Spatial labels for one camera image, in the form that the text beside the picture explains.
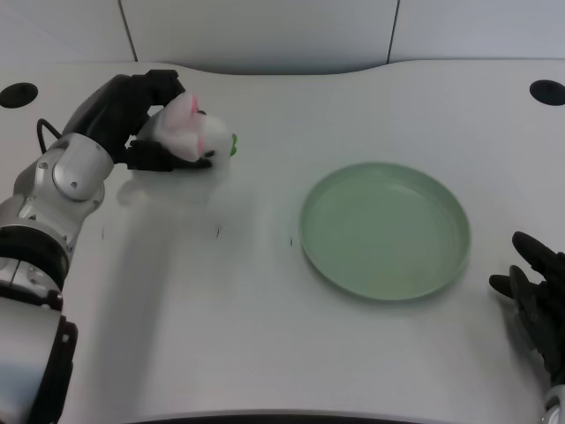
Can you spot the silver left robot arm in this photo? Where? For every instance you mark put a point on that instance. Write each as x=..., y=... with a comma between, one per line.
x=44, y=229

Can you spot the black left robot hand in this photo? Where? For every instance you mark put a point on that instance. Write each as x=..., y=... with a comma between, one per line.
x=119, y=119

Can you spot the white plush rabbit doll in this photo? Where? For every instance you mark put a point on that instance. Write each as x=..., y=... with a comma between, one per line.
x=190, y=132

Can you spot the green round plate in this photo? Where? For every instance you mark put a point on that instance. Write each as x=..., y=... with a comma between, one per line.
x=384, y=232

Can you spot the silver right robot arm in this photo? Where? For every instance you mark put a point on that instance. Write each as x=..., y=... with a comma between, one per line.
x=554, y=404

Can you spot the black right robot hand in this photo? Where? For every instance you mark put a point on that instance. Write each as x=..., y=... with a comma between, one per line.
x=536, y=287

